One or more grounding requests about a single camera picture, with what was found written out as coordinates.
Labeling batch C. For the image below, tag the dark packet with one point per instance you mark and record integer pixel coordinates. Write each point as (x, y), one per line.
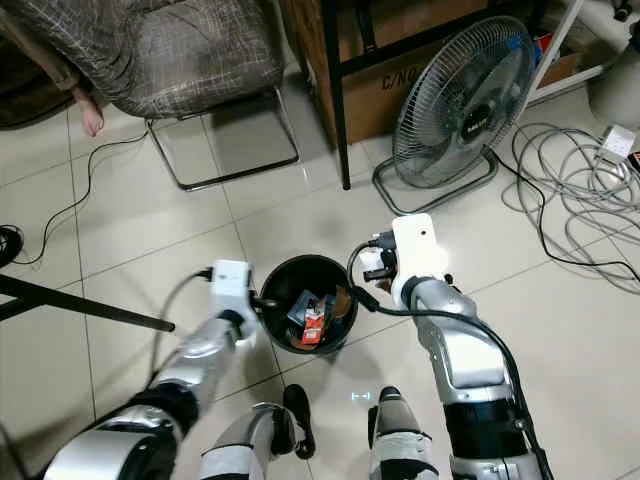
(302, 300)

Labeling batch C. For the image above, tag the brown cardboard piece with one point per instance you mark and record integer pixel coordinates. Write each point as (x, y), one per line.
(340, 305)

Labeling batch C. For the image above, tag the red packet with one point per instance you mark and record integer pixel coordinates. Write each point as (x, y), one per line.
(312, 327)

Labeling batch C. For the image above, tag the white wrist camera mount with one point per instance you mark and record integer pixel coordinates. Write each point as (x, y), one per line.
(232, 285)
(418, 245)

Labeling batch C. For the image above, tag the white power adapter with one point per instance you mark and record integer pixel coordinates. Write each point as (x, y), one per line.
(618, 145)

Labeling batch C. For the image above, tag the black round object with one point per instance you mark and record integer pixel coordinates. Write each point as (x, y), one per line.
(10, 247)

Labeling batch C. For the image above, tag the grey patterned cantilever chair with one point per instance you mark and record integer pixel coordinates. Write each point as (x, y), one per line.
(190, 55)

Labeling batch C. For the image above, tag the black rubbish bin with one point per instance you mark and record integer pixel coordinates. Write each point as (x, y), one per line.
(305, 268)

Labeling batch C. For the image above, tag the white metal rack frame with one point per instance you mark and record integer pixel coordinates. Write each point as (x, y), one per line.
(560, 40)

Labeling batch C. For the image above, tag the robot right leg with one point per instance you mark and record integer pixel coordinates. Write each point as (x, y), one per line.
(400, 440)

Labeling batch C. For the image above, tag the robot left leg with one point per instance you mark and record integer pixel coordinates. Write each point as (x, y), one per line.
(255, 440)

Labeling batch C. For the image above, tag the brown cardboard box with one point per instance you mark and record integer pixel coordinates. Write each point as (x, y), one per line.
(380, 90)

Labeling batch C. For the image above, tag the robot leg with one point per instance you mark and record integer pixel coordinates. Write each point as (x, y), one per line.
(255, 440)
(400, 440)

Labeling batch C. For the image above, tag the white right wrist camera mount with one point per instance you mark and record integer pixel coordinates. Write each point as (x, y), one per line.
(418, 245)

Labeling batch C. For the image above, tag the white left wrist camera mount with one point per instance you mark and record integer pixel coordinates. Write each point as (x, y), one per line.
(232, 285)

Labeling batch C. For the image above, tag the white table black legs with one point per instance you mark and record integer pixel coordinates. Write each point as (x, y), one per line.
(100, 306)

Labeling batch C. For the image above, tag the person's leg with bare foot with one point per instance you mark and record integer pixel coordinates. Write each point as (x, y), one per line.
(90, 115)

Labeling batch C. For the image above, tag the grey metal floor fan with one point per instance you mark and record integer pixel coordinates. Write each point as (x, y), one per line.
(465, 95)

